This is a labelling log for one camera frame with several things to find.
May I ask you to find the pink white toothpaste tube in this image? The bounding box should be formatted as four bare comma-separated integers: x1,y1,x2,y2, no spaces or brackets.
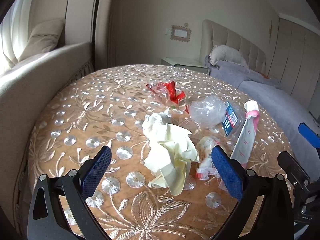
229,100,259,168

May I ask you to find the red clear plastic wrapper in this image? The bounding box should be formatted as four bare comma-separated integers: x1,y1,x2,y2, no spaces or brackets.
146,81,187,113

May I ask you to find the crumpled pale yellow paper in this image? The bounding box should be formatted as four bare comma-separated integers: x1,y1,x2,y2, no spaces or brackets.
143,124,200,196

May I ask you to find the beige wardrobe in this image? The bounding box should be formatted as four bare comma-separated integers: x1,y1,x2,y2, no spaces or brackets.
265,12,320,113

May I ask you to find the beige sofa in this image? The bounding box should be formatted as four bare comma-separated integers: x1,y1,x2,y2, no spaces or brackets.
0,41,95,230

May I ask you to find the bed with lavender bedding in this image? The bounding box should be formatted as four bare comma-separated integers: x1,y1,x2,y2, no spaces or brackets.
204,55,320,120

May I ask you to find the white nightstand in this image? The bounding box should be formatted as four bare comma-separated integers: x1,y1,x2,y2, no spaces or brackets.
160,57,210,75

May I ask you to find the beige cushion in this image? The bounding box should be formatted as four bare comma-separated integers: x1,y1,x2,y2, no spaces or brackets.
17,18,66,62

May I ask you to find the clear plastic cup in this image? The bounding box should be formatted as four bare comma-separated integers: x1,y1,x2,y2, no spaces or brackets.
179,119,202,140

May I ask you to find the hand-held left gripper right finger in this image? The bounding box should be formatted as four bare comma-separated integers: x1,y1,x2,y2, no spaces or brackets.
211,145,295,240

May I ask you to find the crumpled white red wrapper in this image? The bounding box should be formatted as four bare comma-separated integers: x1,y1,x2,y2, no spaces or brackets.
196,136,229,181

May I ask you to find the clear plastic bag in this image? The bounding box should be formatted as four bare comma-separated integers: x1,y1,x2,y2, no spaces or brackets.
189,96,228,129

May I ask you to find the clear packet with blue label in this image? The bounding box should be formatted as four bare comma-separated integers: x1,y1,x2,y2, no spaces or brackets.
222,101,244,145

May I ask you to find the white pillow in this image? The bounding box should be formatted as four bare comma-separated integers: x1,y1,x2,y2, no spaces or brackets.
209,45,248,67

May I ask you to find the white curtain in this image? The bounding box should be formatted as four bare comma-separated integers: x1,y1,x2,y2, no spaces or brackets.
0,0,33,68

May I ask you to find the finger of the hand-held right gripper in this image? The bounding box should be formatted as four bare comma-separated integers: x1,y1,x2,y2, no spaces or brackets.
298,122,320,153
277,151,311,183

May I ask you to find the crumpled white tissue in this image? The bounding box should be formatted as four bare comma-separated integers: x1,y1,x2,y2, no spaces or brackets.
142,109,173,137

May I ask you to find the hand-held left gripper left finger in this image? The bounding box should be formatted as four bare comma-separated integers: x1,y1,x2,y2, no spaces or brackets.
27,145,112,240

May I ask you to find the framed wall switch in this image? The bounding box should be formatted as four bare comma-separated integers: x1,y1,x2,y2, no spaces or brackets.
170,25,192,41

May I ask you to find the beige tufted headboard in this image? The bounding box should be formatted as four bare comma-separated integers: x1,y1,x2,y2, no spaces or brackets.
200,19,267,77

